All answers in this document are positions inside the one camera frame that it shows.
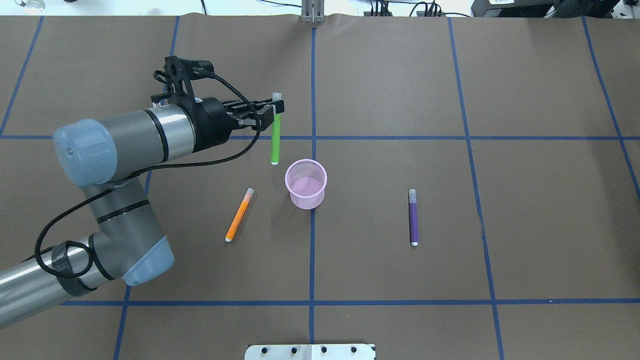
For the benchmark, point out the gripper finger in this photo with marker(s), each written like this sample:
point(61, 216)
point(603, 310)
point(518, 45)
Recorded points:
point(241, 107)
point(246, 120)

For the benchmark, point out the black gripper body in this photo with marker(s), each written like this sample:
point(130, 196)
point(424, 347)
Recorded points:
point(210, 121)

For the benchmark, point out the green highlighter pen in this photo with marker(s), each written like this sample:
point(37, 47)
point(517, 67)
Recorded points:
point(275, 139)

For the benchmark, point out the orange highlighter pen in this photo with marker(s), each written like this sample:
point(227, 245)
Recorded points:
point(237, 219)

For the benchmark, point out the purple marker pen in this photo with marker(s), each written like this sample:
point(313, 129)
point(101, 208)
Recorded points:
point(412, 197)

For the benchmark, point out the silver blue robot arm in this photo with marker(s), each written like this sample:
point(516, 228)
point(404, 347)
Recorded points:
point(105, 159)

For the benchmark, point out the pink mesh pen holder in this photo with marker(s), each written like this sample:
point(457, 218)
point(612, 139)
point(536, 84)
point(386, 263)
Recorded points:
point(306, 181)

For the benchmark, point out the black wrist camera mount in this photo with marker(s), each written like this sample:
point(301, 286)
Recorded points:
point(177, 76)

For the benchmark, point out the aluminium frame post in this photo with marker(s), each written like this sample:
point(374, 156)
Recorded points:
point(313, 12)

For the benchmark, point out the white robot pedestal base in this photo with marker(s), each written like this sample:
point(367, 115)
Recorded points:
point(326, 351)

